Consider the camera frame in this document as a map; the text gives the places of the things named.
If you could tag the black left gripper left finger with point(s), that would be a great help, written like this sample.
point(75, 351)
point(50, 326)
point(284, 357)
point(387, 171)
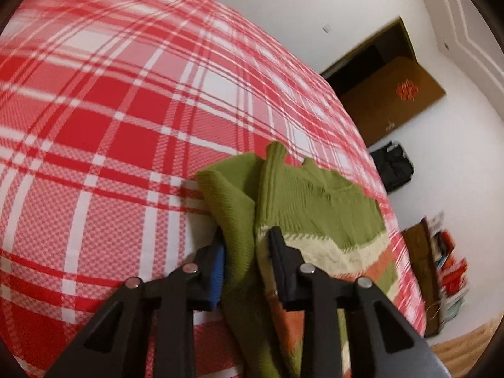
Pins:
point(115, 342)

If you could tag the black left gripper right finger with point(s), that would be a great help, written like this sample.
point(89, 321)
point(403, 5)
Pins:
point(381, 342)

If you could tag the green striped knit sweater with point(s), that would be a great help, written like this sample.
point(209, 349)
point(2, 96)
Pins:
point(328, 218)

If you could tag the stack of colourful items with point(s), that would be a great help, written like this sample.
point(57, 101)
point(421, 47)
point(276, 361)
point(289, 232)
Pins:
point(451, 270)

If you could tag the black bag on floor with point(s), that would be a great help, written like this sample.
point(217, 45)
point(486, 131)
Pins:
point(393, 166)

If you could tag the red white plaid bedspread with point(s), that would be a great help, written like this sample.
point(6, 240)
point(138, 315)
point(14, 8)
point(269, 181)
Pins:
point(109, 108)

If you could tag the brown wooden door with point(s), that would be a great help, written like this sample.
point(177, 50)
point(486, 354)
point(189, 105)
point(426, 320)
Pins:
point(381, 84)

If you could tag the white wall switch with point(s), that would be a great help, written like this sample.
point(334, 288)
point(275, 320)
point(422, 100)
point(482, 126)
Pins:
point(326, 28)

